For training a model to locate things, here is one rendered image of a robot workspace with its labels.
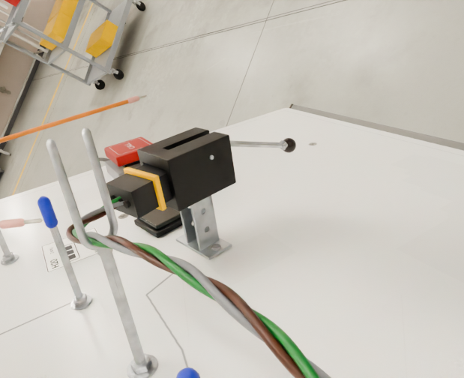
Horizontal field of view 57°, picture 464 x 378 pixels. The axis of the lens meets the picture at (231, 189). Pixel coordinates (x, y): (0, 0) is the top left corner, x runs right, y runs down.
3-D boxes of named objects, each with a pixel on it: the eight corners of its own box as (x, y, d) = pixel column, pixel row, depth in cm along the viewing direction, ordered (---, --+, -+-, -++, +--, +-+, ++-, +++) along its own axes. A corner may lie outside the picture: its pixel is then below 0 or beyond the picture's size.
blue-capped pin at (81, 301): (95, 301, 30) (58, 195, 27) (76, 313, 30) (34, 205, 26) (87, 293, 31) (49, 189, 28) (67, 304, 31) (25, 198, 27)
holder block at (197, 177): (237, 182, 33) (229, 134, 32) (178, 212, 30) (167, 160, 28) (204, 171, 36) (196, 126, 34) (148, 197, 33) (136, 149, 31)
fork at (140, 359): (149, 349, 26) (80, 124, 19) (166, 366, 24) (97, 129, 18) (120, 370, 24) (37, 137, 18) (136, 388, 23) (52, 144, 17)
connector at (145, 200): (188, 189, 31) (182, 164, 30) (135, 220, 28) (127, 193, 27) (162, 181, 33) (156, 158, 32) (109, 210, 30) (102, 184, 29)
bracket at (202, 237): (232, 246, 34) (223, 191, 32) (209, 260, 33) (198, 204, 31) (198, 229, 38) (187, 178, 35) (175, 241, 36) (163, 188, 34)
